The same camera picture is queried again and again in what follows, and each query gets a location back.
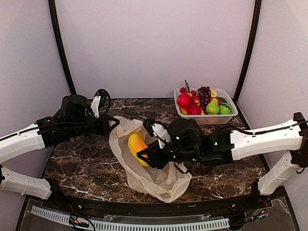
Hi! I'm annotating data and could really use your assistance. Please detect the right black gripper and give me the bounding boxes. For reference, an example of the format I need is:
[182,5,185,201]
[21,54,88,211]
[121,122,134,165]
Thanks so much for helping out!
[136,139,201,169]

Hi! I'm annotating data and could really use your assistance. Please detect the yellow orange toy mango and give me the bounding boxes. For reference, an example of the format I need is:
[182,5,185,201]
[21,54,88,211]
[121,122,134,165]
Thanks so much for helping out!
[128,132,149,167]

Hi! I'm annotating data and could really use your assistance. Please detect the banana print plastic bag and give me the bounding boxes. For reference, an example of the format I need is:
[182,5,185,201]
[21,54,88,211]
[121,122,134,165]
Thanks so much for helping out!
[109,116,192,203]

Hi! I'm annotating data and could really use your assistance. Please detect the red toy apple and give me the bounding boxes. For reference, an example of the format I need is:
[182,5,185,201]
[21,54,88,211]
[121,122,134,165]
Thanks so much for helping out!
[188,105,202,115]
[177,93,192,108]

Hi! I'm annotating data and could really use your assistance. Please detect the red cherry bunch toy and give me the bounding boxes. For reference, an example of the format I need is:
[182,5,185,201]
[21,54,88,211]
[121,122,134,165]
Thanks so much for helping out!
[180,80,200,107]

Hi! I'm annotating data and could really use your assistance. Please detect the green toy pear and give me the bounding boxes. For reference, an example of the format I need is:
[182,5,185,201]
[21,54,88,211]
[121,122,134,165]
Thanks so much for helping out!
[206,103,219,115]

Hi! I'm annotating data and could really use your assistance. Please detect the purple toy grapes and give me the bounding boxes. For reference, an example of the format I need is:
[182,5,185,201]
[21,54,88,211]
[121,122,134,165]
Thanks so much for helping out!
[197,85,211,114]

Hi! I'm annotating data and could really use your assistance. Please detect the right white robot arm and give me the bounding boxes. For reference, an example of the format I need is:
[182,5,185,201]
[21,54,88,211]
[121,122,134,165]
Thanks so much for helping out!
[128,113,308,209]

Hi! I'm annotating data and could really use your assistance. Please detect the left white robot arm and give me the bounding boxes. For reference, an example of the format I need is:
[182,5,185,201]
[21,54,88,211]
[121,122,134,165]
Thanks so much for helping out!
[0,89,119,210]

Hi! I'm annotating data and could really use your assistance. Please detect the yellow toy fruit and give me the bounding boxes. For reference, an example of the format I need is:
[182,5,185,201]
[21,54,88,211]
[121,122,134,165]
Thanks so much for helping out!
[211,90,218,98]

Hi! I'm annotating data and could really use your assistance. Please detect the red yellow toy mango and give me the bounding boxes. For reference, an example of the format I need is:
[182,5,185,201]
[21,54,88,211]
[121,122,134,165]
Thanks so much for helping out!
[180,107,189,115]

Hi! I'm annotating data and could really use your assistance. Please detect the white plastic basket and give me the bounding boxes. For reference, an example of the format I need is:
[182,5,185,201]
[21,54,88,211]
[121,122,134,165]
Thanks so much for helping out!
[173,88,238,125]

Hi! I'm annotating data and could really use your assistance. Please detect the green watermelon toy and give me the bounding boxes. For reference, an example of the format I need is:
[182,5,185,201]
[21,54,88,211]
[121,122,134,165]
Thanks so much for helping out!
[218,97,232,115]

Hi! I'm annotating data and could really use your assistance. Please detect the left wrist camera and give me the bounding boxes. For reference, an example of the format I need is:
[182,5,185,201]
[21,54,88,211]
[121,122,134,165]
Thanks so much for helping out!
[90,89,111,119]

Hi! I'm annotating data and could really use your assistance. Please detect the black front rail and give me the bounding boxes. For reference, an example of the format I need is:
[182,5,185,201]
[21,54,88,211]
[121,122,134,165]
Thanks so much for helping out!
[43,186,290,218]

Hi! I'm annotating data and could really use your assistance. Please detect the white slotted cable duct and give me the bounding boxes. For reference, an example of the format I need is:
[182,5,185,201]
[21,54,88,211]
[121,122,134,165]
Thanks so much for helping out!
[31,206,230,231]

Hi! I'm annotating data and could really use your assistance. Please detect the left black frame post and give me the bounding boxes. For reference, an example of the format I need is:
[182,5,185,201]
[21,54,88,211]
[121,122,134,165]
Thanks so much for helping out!
[48,0,77,94]

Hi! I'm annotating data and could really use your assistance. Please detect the black frame post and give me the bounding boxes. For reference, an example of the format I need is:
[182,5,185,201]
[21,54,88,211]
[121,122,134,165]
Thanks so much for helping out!
[233,0,262,104]
[48,0,77,94]

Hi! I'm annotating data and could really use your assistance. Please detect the right black frame post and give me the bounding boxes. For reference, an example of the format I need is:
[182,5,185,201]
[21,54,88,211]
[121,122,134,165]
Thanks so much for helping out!
[233,0,262,104]

